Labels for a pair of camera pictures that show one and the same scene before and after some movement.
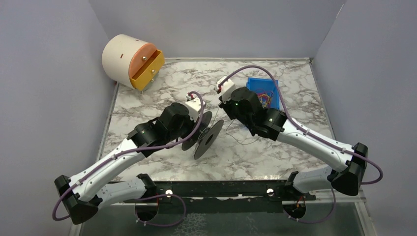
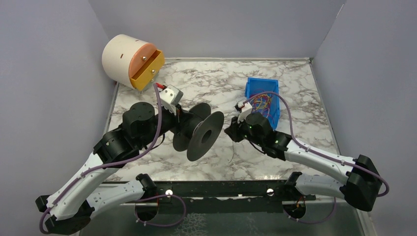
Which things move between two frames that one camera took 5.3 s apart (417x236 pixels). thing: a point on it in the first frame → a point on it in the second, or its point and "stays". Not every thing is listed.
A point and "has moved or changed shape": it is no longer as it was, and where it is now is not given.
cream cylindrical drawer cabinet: x=123 y=56 stays
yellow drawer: x=145 y=75 stays
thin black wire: x=226 y=131 has moved or changed shape
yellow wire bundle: x=264 y=100 stays
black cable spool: x=204 y=137 has moved or changed shape
